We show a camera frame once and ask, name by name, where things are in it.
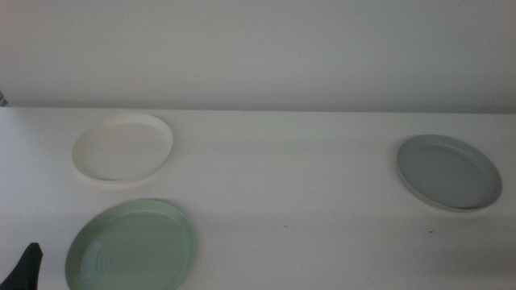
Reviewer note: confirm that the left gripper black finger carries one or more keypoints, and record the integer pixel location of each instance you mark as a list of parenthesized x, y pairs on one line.
[(24, 270)]

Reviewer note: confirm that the pale green shallow bowl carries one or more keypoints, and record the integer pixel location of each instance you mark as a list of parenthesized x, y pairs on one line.
[(133, 249)]

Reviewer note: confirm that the white shallow bowl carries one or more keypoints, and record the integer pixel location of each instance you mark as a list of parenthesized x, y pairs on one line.
[(121, 151)]

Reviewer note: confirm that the grey shallow bowl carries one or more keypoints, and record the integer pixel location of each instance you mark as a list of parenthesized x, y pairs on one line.
[(447, 173)]

